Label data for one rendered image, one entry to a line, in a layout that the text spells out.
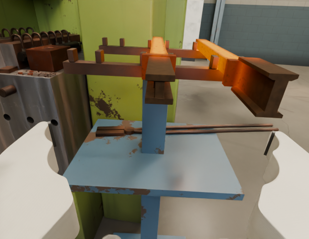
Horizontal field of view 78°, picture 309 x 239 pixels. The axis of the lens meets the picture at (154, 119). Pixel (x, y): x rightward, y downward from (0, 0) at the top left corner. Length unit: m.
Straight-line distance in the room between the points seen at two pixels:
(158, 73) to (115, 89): 0.61
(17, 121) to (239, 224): 1.27
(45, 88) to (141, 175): 0.39
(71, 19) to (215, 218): 1.40
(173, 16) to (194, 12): 4.70
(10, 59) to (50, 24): 0.51
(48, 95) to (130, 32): 0.34
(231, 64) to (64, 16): 1.03
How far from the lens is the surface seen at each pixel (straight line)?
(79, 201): 0.95
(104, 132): 0.60
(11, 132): 0.84
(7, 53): 0.79
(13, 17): 1.17
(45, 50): 0.70
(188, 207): 1.39
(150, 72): 0.19
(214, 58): 0.34
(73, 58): 0.36
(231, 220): 1.42
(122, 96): 0.78
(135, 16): 0.72
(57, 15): 1.23
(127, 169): 0.48
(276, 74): 0.21
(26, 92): 0.71
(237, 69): 0.28
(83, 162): 0.51
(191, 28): 5.83
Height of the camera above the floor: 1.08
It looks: 28 degrees down
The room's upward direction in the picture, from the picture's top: 3 degrees clockwise
